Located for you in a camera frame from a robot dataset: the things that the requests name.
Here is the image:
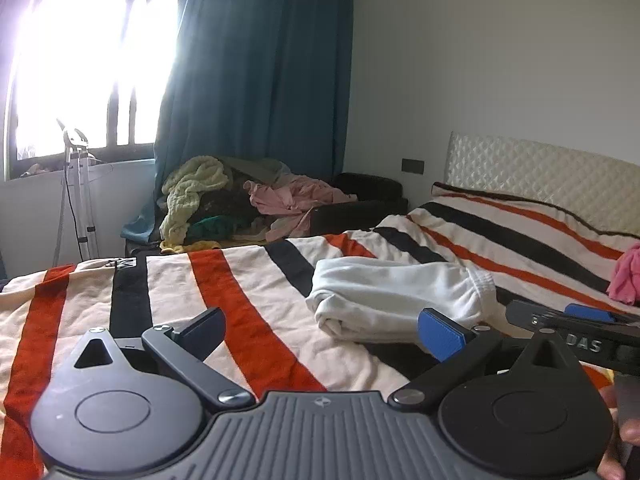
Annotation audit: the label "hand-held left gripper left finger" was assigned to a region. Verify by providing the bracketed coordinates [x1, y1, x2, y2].
[74, 306, 257, 411]

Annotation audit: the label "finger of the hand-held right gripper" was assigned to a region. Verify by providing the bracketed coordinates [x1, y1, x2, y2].
[564, 303, 640, 326]

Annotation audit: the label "dark green cloth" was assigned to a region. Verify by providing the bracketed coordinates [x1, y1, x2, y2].
[187, 214, 242, 244]

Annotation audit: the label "black sofa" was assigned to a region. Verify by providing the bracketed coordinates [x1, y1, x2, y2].
[311, 172, 409, 237]

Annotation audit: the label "bright pink cloth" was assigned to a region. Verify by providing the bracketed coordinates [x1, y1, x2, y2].
[606, 242, 640, 306]

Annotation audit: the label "person's right hand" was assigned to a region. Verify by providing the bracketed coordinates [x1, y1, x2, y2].
[597, 386, 640, 480]

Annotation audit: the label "window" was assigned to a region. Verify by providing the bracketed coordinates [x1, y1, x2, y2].
[4, 0, 187, 182]

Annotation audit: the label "grey-olive garment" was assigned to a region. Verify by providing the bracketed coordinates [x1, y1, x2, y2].
[220, 156, 294, 187]

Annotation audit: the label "yellow-green fleece blanket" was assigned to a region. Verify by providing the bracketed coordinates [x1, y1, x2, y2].
[158, 156, 234, 244]

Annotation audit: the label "white quilted headboard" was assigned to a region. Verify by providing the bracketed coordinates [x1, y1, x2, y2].
[445, 131, 640, 237]

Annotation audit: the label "metal crutches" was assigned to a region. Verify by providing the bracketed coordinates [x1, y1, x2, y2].
[52, 117, 101, 262]

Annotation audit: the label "pink garment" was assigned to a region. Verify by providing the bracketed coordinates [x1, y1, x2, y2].
[243, 175, 359, 242]

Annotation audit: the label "teal curtain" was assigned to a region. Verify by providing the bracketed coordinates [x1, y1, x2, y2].
[120, 0, 354, 242]

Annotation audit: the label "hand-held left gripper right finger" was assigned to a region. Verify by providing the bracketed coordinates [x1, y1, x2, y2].
[389, 308, 581, 408]

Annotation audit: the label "striped blanket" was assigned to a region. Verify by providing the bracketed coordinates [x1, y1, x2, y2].
[0, 182, 640, 480]

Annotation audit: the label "white pants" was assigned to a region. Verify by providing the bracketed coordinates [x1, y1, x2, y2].
[305, 256, 497, 346]

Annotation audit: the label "yellow cloth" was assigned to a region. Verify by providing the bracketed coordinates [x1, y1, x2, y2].
[160, 238, 222, 254]

